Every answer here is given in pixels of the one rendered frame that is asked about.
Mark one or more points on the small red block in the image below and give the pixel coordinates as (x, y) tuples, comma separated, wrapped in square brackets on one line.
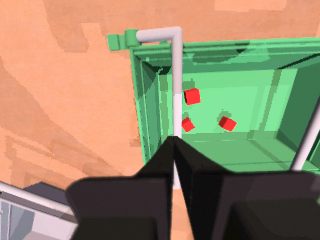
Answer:
[(192, 96), (187, 124), (227, 123)]

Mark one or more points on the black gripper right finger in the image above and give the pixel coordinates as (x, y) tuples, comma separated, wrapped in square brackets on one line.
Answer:
[(209, 189)]

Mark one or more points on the green plastic tray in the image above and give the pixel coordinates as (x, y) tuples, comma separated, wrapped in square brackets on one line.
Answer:
[(269, 87)]

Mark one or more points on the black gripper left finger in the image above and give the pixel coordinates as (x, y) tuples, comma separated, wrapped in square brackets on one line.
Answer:
[(148, 193)]

